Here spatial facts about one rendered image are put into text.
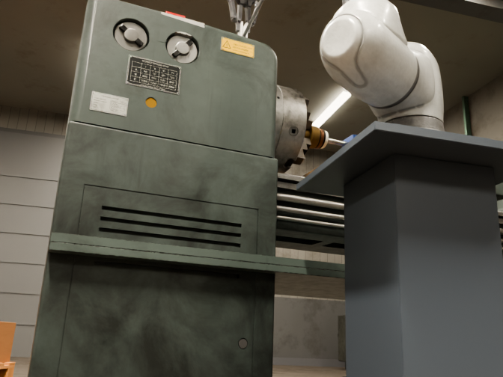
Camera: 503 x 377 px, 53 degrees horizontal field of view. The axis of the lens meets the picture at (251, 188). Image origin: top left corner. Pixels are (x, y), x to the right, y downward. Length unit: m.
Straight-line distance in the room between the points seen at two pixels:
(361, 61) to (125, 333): 0.83
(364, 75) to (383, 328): 0.53
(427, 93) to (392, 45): 0.18
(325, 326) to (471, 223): 8.05
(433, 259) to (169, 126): 0.78
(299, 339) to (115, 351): 7.75
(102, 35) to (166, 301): 0.74
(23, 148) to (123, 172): 7.67
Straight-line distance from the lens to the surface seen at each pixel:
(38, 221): 8.65
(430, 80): 1.30
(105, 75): 1.47
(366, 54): 1.11
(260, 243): 1.44
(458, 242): 1.15
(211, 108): 1.50
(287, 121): 1.72
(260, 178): 1.48
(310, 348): 9.05
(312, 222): 1.65
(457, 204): 1.17
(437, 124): 1.28
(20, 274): 8.54
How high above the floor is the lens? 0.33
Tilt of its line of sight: 17 degrees up
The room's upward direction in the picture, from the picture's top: 2 degrees clockwise
